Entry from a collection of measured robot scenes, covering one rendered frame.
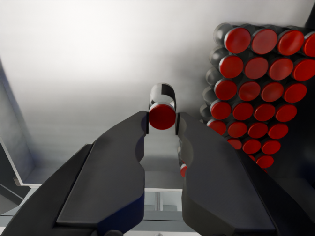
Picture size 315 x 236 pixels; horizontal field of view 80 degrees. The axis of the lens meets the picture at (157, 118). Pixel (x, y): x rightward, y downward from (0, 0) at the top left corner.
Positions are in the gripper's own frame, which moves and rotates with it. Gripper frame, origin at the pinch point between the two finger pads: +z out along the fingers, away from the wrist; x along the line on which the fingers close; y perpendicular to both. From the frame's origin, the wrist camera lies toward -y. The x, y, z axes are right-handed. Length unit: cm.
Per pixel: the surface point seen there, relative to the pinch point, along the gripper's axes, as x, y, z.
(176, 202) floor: 21, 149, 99
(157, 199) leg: 3, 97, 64
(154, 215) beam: 1, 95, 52
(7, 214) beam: -80, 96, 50
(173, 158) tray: 2.5, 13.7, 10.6
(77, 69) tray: -9.8, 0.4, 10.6
